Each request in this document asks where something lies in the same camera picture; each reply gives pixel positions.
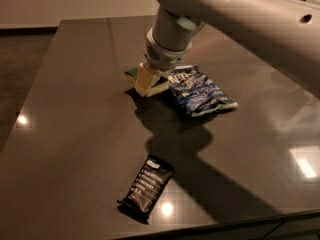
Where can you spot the green and yellow sponge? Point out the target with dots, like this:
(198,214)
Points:
(161,85)

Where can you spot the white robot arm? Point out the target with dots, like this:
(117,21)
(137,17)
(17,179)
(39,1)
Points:
(283,33)

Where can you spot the blue chip bag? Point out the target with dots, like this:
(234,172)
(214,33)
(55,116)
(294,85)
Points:
(196,94)

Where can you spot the black snack bar wrapper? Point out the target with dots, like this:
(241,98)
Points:
(147,188)

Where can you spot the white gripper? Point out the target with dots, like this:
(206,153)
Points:
(164,56)

